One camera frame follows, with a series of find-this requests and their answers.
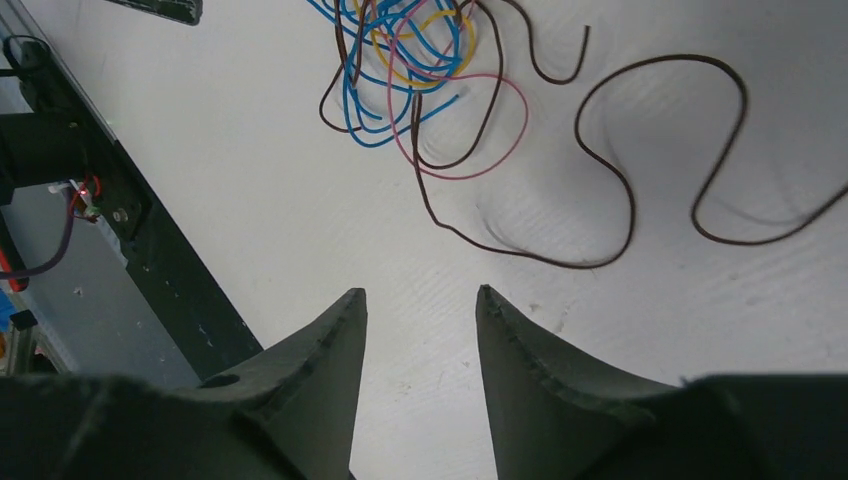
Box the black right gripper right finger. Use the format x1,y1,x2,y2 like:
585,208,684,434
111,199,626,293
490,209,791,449
476,285,847,479

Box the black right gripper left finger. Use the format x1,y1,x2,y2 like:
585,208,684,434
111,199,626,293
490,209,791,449
1,288,368,479

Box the long brown cable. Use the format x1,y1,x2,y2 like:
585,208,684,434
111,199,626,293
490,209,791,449
410,54,848,271

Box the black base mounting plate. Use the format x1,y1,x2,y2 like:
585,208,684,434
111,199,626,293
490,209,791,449
1,1,262,387

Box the tangled yellow cables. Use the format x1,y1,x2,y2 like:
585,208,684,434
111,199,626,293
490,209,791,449
351,0,478,91

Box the tangled blue cables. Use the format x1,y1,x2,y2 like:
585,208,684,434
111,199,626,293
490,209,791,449
305,0,465,149

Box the tangled pink cables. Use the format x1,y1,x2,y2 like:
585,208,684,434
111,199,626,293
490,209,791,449
367,0,531,181

